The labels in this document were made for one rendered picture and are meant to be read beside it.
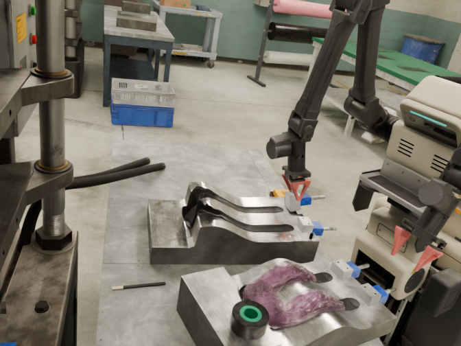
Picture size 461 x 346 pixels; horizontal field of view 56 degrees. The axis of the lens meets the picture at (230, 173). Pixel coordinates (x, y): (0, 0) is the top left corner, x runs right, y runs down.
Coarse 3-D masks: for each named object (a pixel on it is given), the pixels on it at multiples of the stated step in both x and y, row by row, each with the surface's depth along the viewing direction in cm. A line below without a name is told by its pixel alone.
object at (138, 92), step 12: (120, 84) 443; (132, 84) 447; (144, 84) 450; (156, 84) 454; (168, 84) 457; (120, 96) 412; (132, 96) 415; (144, 96) 418; (156, 96) 421; (168, 96) 424
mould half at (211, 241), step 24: (216, 192) 141; (168, 216) 135; (240, 216) 136; (264, 216) 140; (288, 216) 141; (168, 240) 124; (192, 240) 125; (216, 240) 123; (240, 240) 125; (264, 240) 128; (288, 240) 129; (312, 240) 131
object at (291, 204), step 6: (288, 192) 144; (288, 198) 143; (294, 198) 142; (306, 198) 143; (312, 198) 145; (318, 198) 146; (288, 204) 144; (294, 204) 142; (300, 204) 143; (306, 204) 144; (294, 210) 143
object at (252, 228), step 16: (192, 192) 135; (208, 192) 134; (192, 208) 138; (208, 208) 128; (240, 208) 143; (256, 208) 144; (272, 208) 145; (192, 224) 127; (240, 224) 132; (256, 224) 134; (272, 224) 136; (288, 224) 136
